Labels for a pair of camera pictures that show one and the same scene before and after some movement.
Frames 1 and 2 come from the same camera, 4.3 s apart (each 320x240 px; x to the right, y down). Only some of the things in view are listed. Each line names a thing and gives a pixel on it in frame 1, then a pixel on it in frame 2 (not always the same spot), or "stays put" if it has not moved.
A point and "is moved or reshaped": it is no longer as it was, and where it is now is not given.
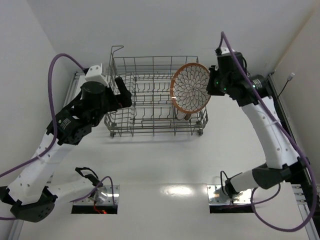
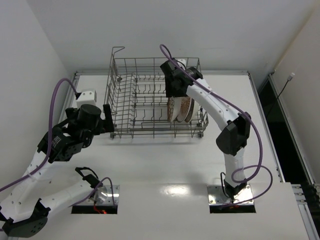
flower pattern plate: (189, 88) is moved or reshaped
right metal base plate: (216, 197) stays put
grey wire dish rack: (152, 111) stays put
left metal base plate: (103, 196) stays put
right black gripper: (212, 81) -> (169, 90)
